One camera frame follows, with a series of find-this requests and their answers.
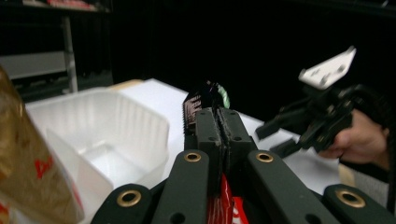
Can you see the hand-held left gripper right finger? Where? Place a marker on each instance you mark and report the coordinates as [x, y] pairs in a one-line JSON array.
[[236, 133]]

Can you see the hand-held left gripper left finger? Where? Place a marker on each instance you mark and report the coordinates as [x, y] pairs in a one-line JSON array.
[[208, 130]]

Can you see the red and black snack packet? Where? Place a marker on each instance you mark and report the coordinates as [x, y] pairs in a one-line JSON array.
[[191, 109]]

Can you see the clear plastic container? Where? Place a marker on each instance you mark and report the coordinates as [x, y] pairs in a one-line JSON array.
[[102, 124]]

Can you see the gold brown snack packet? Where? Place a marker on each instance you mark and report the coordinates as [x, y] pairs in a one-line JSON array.
[[28, 155]]

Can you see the white table mat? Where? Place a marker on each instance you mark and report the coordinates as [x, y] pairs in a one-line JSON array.
[[162, 96]]

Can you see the white metal desk frame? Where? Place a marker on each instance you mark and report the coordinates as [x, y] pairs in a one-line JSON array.
[[70, 56]]

